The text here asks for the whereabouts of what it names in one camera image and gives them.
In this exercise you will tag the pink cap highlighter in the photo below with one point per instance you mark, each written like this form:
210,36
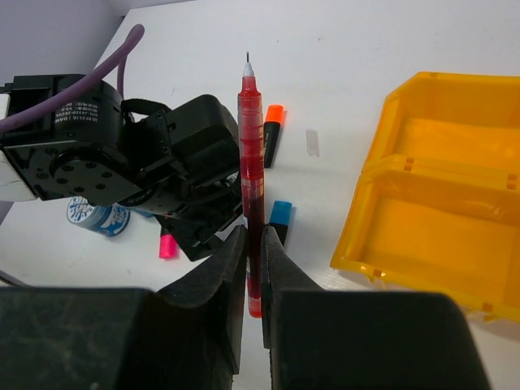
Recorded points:
168,248

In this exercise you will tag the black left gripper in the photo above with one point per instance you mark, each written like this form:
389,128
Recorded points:
186,164

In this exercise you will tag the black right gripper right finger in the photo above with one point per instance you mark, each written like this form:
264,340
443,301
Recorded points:
324,339

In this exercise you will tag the red pen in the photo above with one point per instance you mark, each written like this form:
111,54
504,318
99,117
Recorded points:
250,122

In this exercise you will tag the blue cap highlighter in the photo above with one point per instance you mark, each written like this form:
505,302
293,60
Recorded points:
280,218

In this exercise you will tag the orange cap highlighter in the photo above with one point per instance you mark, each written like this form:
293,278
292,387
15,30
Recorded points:
272,126

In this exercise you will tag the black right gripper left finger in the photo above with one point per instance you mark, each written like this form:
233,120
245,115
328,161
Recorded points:
186,335

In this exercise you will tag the clear pen cap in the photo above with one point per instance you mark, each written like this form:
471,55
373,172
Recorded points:
312,142

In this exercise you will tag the yellow compartment tray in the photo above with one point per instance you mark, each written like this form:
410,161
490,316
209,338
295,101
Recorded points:
436,206

